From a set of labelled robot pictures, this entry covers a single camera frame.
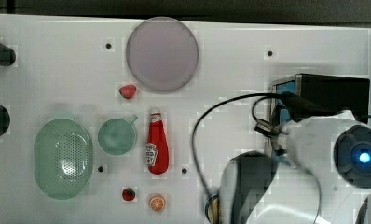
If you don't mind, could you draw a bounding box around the black toaster oven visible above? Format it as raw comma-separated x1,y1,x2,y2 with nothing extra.
267,73,371,157

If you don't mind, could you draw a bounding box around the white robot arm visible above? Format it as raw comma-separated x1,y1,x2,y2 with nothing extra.
218,111,371,224

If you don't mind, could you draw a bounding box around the red ketchup bottle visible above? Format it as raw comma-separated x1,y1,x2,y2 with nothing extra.
145,108,170,175

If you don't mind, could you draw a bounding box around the strawberry near plate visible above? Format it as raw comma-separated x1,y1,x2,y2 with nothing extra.
118,84,137,99

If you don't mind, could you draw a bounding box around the lilac round plate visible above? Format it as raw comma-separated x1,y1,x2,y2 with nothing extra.
126,17,199,91

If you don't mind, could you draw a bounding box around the green cup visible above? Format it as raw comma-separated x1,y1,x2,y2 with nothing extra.
97,115,138,156

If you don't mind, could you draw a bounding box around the orange slice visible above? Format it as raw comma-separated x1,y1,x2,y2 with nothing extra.
148,195,167,212

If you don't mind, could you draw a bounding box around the strawberry near orange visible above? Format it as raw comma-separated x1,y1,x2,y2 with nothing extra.
122,188,136,202

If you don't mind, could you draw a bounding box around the blue bowl with banana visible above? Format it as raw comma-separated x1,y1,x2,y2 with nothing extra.
204,194,221,224

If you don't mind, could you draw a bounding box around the green oval colander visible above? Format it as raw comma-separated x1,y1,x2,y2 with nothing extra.
34,119,93,200

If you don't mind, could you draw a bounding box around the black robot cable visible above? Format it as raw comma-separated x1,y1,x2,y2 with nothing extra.
190,92,284,200

